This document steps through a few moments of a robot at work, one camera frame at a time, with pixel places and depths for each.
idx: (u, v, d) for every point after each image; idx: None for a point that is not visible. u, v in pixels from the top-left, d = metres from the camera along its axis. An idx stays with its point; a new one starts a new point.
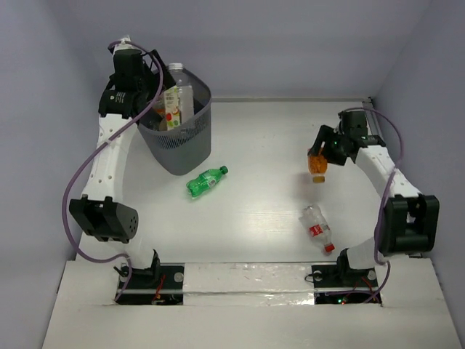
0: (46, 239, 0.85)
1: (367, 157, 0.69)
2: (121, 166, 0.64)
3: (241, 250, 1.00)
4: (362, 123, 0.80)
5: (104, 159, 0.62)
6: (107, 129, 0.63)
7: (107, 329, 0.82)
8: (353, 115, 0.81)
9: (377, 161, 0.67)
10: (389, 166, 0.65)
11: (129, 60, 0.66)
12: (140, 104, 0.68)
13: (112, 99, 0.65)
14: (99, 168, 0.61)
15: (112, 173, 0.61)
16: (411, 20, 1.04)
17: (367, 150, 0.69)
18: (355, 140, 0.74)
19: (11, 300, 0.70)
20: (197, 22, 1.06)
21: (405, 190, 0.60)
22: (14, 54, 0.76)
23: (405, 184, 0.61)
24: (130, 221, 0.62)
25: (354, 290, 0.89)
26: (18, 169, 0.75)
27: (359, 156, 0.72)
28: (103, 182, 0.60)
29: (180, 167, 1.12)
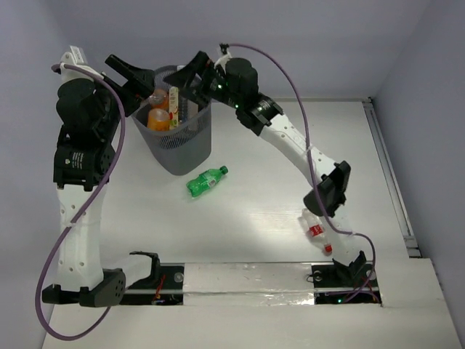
0: (46, 241, 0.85)
1: (276, 136, 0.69)
2: (94, 240, 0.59)
3: (241, 251, 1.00)
4: (253, 82, 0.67)
5: (72, 244, 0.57)
6: (68, 204, 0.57)
7: (108, 328, 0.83)
8: (246, 78, 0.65)
9: (288, 139, 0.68)
10: (304, 144, 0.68)
11: (80, 110, 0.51)
12: (105, 158, 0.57)
13: (68, 164, 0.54)
14: (69, 254, 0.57)
15: (84, 259, 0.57)
16: (411, 19, 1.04)
17: (274, 128, 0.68)
18: (254, 116, 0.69)
19: (11, 301, 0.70)
20: (197, 23, 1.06)
21: (323, 166, 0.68)
22: (13, 57, 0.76)
23: (320, 158, 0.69)
24: (114, 290, 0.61)
25: (354, 290, 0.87)
26: (18, 171, 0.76)
27: (264, 134, 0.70)
28: (73, 271, 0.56)
29: (180, 167, 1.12)
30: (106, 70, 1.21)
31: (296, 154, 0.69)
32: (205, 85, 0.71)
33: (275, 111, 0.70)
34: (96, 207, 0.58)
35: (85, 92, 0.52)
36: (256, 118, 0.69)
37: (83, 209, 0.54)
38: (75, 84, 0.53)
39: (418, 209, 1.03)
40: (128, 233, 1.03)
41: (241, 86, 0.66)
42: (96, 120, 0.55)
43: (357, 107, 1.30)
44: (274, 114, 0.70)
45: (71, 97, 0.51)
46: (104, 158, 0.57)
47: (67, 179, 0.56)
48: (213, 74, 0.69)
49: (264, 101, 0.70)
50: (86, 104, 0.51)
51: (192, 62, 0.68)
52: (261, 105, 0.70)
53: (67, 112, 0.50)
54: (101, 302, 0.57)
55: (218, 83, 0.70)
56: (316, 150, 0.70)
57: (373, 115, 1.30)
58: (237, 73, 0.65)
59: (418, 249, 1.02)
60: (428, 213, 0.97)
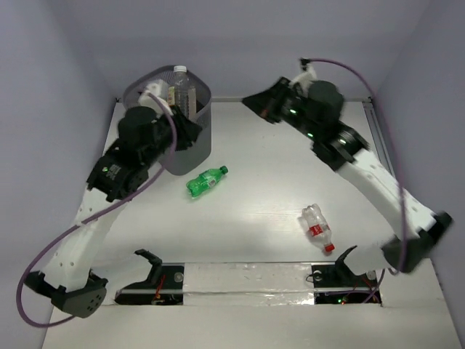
0: (46, 241, 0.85)
1: (360, 177, 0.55)
2: (94, 246, 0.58)
3: (241, 251, 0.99)
4: (339, 108, 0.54)
5: (73, 241, 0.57)
6: (86, 206, 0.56)
7: (107, 328, 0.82)
8: (333, 106, 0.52)
9: (376, 182, 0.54)
10: (396, 190, 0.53)
11: (134, 131, 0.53)
12: (136, 181, 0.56)
13: (104, 172, 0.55)
14: (65, 249, 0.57)
15: (75, 260, 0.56)
16: (412, 19, 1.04)
17: (361, 166, 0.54)
18: (336, 150, 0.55)
19: (11, 301, 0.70)
20: (198, 22, 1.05)
21: (420, 217, 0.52)
22: (18, 56, 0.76)
23: (415, 206, 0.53)
24: (89, 301, 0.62)
25: (354, 289, 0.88)
26: (20, 171, 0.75)
27: (345, 171, 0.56)
28: (62, 267, 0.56)
29: (181, 166, 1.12)
30: (106, 70, 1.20)
31: (383, 200, 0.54)
32: (277, 106, 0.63)
33: (361, 147, 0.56)
34: (106, 218, 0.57)
35: (147, 119, 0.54)
36: (337, 151, 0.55)
37: (94, 215, 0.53)
38: (142, 109, 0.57)
39: None
40: (128, 233, 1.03)
41: (325, 113, 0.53)
42: (146, 145, 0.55)
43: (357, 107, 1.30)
44: (359, 150, 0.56)
45: (134, 118, 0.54)
46: (134, 180, 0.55)
47: (95, 184, 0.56)
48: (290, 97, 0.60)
49: (346, 132, 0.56)
50: (142, 130, 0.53)
51: (273, 87, 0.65)
52: (344, 137, 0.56)
53: (125, 126, 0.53)
54: (68, 309, 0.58)
55: (291, 106, 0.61)
56: (410, 197, 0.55)
57: (373, 114, 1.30)
58: (322, 99, 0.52)
59: None
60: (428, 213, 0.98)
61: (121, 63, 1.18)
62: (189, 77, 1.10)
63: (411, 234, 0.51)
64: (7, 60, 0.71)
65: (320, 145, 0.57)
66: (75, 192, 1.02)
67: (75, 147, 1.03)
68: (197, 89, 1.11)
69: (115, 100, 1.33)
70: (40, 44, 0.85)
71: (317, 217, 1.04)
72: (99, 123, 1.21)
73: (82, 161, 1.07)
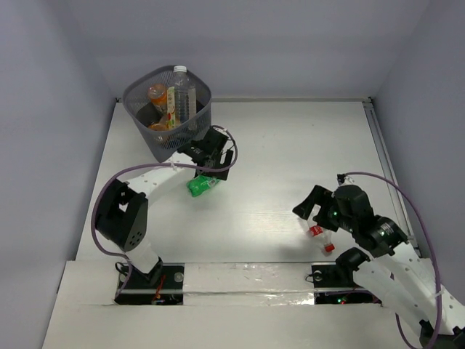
0: (46, 240, 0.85)
1: (399, 267, 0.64)
2: (167, 185, 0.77)
3: (241, 250, 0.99)
4: (366, 203, 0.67)
5: (160, 171, 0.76)
6: (176, 158, 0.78)
7: (107, 329, 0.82)
8: (355, 199, 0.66)
9: (413, 275, 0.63)
10: (434, 287, 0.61)
11: (219, 137, 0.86)
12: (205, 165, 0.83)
13: (192, 148, 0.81)
14: (152, 174, 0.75)
15: (158, 182, 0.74)
16: (413, 19, 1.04)
17: (397, 259, 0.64)
18: (375, 241, 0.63)
19: (11, 301, 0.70)
20: (198, 22, 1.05)
21: (456, 314, 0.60)
22: (17, 56, 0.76)
23: (453, 305, 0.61)
24: (134, 233, 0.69)
25: (354, 290, 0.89)
26: (20, 171, 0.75)
27: (384, 259, 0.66)
28: (147, 183, 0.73)
29: None
30: (106, 70, 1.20)
31: (421, 294, 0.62)
32: (325, 213, 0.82)
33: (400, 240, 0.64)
34: (185, 172, 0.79)
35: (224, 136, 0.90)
36: (377, 241, 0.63)
37: (187, 166, 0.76)
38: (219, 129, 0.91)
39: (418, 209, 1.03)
40: None
41: (351, 206, 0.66)
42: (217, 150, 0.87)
43: (357, 107, 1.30)
44: (397, 240, 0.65)
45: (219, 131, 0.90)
46: (208, 161, 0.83)
47: (183, 152, 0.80)
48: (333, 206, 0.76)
49: (386, 224, 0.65)
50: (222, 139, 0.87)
51: (311, 195, 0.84)
52: (383, 227, 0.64)
53: (212, 134, 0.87)
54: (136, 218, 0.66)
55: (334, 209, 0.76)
56: (447, 293, 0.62)
57: (373, 114, 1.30)
58: (346, 195, 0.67)
59: (417, 249, 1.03)
60: (428, 213, 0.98)
61: (121, 63, 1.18)
62: (189, 76, 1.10)
63: (448, 330, 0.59)
64: (5, 59, 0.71)
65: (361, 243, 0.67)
66: (75, 192, 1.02)
67: (75, 148, 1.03)
68: (196, 88, 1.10)
69: (115, 100, 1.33)
70: (40, 45, 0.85)
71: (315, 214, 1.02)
72: (99, 122, 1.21)
73: (82, 161, 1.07)
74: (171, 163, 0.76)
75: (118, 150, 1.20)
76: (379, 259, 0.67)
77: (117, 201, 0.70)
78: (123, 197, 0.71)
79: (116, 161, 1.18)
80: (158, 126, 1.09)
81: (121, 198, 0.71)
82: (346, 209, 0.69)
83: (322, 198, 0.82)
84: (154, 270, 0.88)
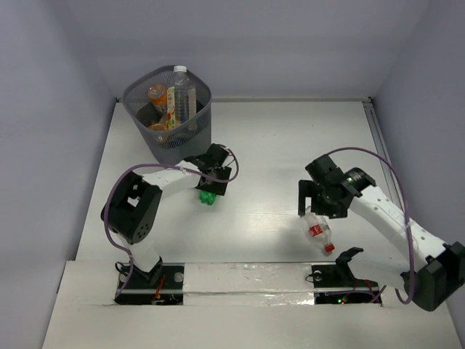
0: (46, 240, 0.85)
1: (368, 208, 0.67)
2: (176, 185, 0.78)
3: (241, 250, 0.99)
4: (331, 164, 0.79)
5: (171, 170, 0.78)
6: (184, 164, 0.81)
7: (107, 329, 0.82)
8: (320, 161, 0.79)
9: (383, 213, 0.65)
10: (402, 220, 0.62)
11: (220, 152, 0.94)
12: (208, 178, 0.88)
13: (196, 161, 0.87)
14: (163, 173, 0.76)
15: (171, 179, 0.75)
16: (413, 19, 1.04)
17: (366, 200, 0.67)
18: (344, 187, 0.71)
19: (11, 301, 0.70)
20: (198, 22, 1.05)
21: (430, 245, 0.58)
22: (17, 57, 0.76)
23: (425, 235, 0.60)
24: (144, 226, 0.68)
25: (354, 290, 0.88)
26: (20, 171, 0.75)
27: (356, 206, 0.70)
28: (160, 179, 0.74)
29: (178, 158, 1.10)
30: (105, 70, 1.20)
31: (392, 230, 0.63)
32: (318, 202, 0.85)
33: (368, 184, 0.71)
34: (192, 179, 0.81)
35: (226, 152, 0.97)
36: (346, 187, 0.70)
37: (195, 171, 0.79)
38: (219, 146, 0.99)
39: (418, 209, 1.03)
40: None
41: (317, 169, 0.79)
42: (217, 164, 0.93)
43: (357, 107, 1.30)
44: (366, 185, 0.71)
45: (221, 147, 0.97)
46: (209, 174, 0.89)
47: (189, 160, 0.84)
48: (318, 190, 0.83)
49: (354, 174, 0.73)
50: (223, 154, 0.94)
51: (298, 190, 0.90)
52: (351, 177, 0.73)
53: (215, 148, 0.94)
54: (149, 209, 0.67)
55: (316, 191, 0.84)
56: (419, 227, 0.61)
57: (373, 114, 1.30)
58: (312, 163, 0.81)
59: None
60: (428, 214, 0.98)
61: (121, 63, 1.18)
62: (189, 76, 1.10)
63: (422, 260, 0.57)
64: (5, 60, 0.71)
65: (334, 198, 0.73)
66: (75, 192, 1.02)
67: (75, 148, 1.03)
68: (196, 88, 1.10)
69: (115, 100, 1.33)
70: (40, 45, 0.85)
71: (320, 218, 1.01)
72: (99, 121, 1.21)
73: (81, 161, 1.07)
74: (182, 167, 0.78)
75: (118, 151, 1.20)
76: (353, 208, 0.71)
77: (128, 193, 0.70)
78: (134, 190, 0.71)
79: (116, 161, 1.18)
80: (158, 126, 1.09)
81: (133, 192, 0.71)
82: (317, 177, 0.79)
83: (309, 190, 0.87)
84: (155, 267, 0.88)
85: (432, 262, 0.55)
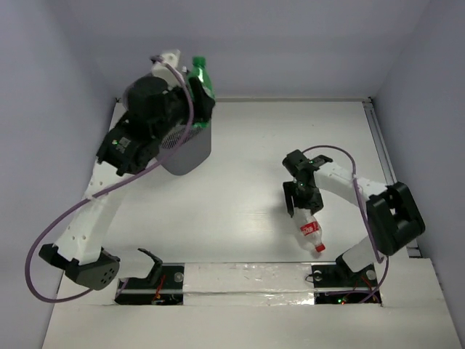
0: (45, 239, 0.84)
1: (325, 177, 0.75)
2: (102, 223, 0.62)
3: (240, 250, 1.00)
4: (300, 155, 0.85)
5: (83, 216, 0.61)
6: (97, 179, 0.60)
7: (107, 330, 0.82)
8: (291, 155, 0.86)
9: (336, 177, 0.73)
10: (348, 175, 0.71)
11: (143, 101, 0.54)
12: (144, 156, 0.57)
13: (114, 145, 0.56)
14: (76, 224, 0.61)
15: (86, 234, 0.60)
16: (413, 19, 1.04)
17: (322, 170, 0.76)
18: (306, 167, 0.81)
19: (10, 301, 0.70)
20: (197, 22, 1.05)
21: (374, 189, 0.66)
22: (17, 57, 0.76)
23: (370, 183, 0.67)
24: (97, 275, 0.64)
25: (354, 290, 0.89)
26: (19, 169, 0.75)
27: (318, 179, 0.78)
28: (75, 241, 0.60)
29: (178, 161, 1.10)
30: (105, 69, 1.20)
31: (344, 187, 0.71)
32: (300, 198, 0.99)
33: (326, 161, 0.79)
34: (115, 193, 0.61)
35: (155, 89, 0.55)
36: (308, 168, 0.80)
37: (110, 190, 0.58)
38: (152, 81, 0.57)
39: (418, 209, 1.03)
40: (128, 233, 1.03)
41: (290, 160, 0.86)
42: (157, 116, 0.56)
43: (357, 107, 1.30)
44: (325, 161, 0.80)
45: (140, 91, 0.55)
46: (144, 153, 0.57)
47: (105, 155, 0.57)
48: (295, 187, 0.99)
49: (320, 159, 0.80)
50: (150, 101, 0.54)
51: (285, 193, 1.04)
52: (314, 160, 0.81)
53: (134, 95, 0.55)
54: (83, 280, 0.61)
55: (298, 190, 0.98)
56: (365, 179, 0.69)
57: (373, 114, 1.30)
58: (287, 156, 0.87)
59: (418, 249, 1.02)
60: (428, 213, 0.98)
61: (121, 63, 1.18)
62: None
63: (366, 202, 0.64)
64: (5, 60, 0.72)
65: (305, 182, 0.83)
66: (75, 192, 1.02)
67: (75, 148, 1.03)
68: None
69: (115, 100, 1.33)
70: (38, 44, 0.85)
71: (306, 215, 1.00)
72: (99, 121, 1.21)
73: (81, 161, 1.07)
74: (90, 200, 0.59)
75: None
76: (316, 182, 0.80)
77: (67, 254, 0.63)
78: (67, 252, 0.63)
79: None
80: None
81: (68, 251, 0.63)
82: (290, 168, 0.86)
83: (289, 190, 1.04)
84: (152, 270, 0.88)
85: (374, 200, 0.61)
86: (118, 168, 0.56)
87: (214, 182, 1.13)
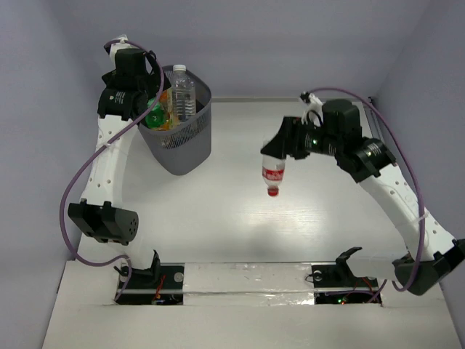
0: (45, 240, 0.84)
1: (383, 191, 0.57)
2: (120, 170, 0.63)
3: (241, 251, 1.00)
4: (355, 120, 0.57)
5: (103, 163, 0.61)
6: (106, 131, 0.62)
7: (107, 329, 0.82)
8: (345, 114, 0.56)
9: (398, 198, 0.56)
10: (417, 209, 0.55)
11: (131, 60, 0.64)
12: (142, 105, 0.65)
13: (112, 99, 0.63)
14: (99, 171, 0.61)
15: (111, 177, 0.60)
16: (413, 18, 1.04)
17: (383, 179, 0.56)
18: (361, 161, 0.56)
19: (10, 302, 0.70)
20: (198, 22, 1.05)
21: (439, 240, 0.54)
22: (18, 57, 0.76)
23: (437, 229, 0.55)
24: (130, 225, 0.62)
25: (354, 290, 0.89)
26: (19, 169, 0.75)
27: (368, 183, 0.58)
28: (102, 186, 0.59)
29: (176, 164, 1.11)
30: None
31: (403, 216, 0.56)
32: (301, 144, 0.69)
33: (385, 161, 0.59)
34: (125, 140, 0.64)
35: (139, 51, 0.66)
36: (362, 163, 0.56)
37: (121, 132, 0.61)
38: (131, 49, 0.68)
39: None
40: None
41: (339, 125, 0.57)
42: (143, 74, 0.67)
43: (357, 107, 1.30)
44: (384, 163, 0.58)
45: (128, 51, 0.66)
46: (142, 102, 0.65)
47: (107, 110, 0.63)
48: (302, 131, 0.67)
49: (374, 145, 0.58)
50: (136, 58, 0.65)
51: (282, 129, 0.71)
52: (370, 148, 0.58)
53: (121, 56, 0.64)
54: (121, 224, 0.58)
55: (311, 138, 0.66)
56: (431, 219, 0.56)
57: (373, 114, 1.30)
58: (336, 110, 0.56)
59: None
60: None
61: None
62: (189, 76, 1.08)
63: (427, 256, 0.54)
64: (6, 60, 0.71)
65: (346, 169, 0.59)
66: (75, 192, 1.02)
67: (75, 148, 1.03)
68: (197, 88, 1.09)
69: None
70: (38, 44, 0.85)
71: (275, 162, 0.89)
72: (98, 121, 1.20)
73: (81, 161, 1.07)
74: (107, 145, 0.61)
75: None
76: (366, 182, 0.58)
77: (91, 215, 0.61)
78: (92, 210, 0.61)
79: None
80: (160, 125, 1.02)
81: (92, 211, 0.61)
82: (330, 129, 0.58)
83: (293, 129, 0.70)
84: (147, 270, 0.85)
85: (440, 260, 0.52)
86: (122, 116, 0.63)
87: (214, 182, 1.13)
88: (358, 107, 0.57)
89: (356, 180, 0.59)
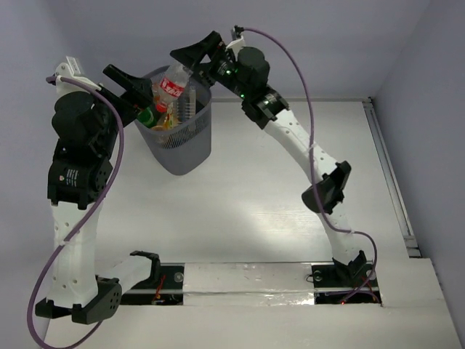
0: (43, 240, 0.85)
1: (280, 131, 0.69)
2: (89, 259, 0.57)
3: (240, 251, 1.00)
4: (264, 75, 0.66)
5: (65, 259, 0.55)
6: (62, 222, 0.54)
7: (106, 330, 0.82)
8: (258, 70, 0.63)
9: (291, 136, 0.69)
10: (306, 142, 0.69)
11: (77, 128, 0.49)
12: (101, 177, 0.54)
13: (62, 181, 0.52)
14: (62, 271, 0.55)
15: (77, 277, 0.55)
16: (413, 17, 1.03)
17: (279, 121, 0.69)
18: (261, 109, 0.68)
19: (9, 301, 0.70)
20: (197, 22, 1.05)
21: (325, 164, 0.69)
22: (17, 58, 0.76)
23: (322, 155, 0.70)
24: (108, 302, 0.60)
25: (354, 289, 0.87)
26: (17, 170, 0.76)
27: (269, 128, 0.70)
28: (67, 288, 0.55)
29: (176, 166, 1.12)
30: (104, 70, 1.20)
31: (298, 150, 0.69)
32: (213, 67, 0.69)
33: (280, 106, 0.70)
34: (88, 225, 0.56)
35: (83, 107, 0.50)
36: (261, 110, 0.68)
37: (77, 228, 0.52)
38: (74, 97, 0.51)
39: (418, 209, 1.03)
40: (128, 233, 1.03)
41: (251, 78, 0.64)
42: (94, 134, 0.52)
43: (357, 107, 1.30)
44: (280, 108, 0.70)
45: (67, 112, 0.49)
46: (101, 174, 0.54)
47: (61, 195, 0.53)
48: (222, 57, 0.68)
49: (272, 95, 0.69)
50: (81, 121, 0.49)
51: (205, 43, 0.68)
52: (268, 98, 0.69)
53: (60, 121, 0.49)
54: (95, 318, 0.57)
55: (227, 67, 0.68)
56: (318, 149, 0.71)
57: (373, 114, 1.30)
58: (251, 65, 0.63)
59: (418, 249, 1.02)
60: (429, 214, 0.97)
61: (121, 64, 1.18)
62: None
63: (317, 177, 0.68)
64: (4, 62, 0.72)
65: (248, 113, 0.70)
66: None
67: None
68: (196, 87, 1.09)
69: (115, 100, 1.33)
70: (38, 46, 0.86)
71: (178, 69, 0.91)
72: None
73: None
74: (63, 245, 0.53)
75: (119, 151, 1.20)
76: (265, 126, 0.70)
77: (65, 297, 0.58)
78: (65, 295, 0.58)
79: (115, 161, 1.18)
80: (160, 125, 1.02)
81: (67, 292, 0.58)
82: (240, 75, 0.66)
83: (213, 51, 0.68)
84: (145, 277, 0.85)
85: (326, 179, 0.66)
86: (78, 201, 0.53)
87: (213, 182, 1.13)
88: (268, 64, 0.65)
89: (259, 126, 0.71)
